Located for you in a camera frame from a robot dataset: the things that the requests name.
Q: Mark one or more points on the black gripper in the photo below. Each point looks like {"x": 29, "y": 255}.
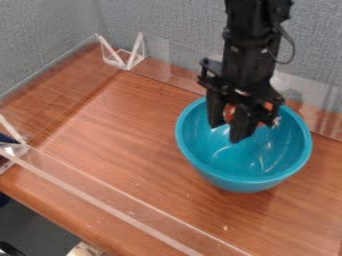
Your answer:
{"x": 238, "y": 80}

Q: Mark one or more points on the clear acrylic left bracket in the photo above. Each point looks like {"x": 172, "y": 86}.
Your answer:
{"x": 13, "y": 145}

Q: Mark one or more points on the clear acrylic front barrier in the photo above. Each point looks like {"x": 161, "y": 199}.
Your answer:
{"x": 111, "y": 219}

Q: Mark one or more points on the clear acrylic back barrier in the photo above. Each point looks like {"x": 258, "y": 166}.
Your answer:
{"x": 172, "y": 63}

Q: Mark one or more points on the red toy mushroom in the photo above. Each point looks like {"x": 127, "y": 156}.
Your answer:
{"x": 228, "y": 112}

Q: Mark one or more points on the blue plastic bowl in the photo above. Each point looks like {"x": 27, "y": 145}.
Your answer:
{"x": 252, "y": 165}

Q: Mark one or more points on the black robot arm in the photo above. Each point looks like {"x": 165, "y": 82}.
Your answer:
{"x": 254, "y": 25}

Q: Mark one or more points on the clear acrylic corner bracket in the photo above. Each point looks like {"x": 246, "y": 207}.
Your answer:
{"x": 123, "y": 59}

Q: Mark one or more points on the clear acrylic barrier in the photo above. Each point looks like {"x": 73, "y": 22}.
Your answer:
{"x": 111, "y": 219}
{"x": 172, "y": 63}

